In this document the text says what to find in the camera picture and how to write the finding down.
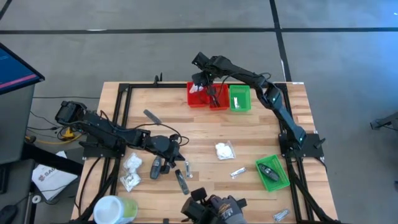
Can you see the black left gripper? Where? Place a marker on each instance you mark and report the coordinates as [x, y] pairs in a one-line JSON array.
[[164, 147]]

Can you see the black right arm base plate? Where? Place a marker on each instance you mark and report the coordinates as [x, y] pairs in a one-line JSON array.
[[311, 149]]

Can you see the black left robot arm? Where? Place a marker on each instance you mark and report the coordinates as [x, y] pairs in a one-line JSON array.
[[109, 129]]

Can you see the silver nail clipper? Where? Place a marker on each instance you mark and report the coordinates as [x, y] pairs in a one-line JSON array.
[[238, 172], [188, 170], [235, 103], [281, 215]]

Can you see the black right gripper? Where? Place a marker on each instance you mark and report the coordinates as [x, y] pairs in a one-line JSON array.
[[205, 77]]

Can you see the green plastic basket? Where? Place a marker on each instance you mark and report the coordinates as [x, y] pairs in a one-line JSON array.
[[280, 183], [244, 93]]

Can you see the computer monitor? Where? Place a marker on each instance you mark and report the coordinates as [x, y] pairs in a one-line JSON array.
[[15, 71]]

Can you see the red plastic basket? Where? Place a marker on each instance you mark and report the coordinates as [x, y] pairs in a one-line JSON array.
[[199, 101], [225, 102]]

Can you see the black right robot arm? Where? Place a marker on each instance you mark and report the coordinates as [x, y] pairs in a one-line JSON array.
[[289, 121]]

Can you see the black handheld device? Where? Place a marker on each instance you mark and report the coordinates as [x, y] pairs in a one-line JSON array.
[[196, 210]]

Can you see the black desk beam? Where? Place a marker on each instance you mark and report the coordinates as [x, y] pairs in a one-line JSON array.
[[53, 161]]

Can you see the person's gloved hand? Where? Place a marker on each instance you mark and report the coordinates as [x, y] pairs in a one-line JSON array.
[[227, 210]]

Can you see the black aluminium table frame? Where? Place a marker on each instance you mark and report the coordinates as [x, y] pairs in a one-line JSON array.
[[174, 85]]

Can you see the white tape roll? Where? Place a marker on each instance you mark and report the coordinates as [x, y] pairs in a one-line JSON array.
[[36, 199]]

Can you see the black nail file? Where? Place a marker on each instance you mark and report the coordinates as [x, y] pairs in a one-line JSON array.
[[215, 99], [182, 182], [152, 116]]

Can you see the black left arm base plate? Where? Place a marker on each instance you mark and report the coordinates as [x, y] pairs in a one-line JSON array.
[[93, 151]]

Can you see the white printed booklet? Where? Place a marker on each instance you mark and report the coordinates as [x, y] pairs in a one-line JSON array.
[[51, 182]]

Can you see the green white wipes canister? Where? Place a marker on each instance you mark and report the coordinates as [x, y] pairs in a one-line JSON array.
[[110, 210]]

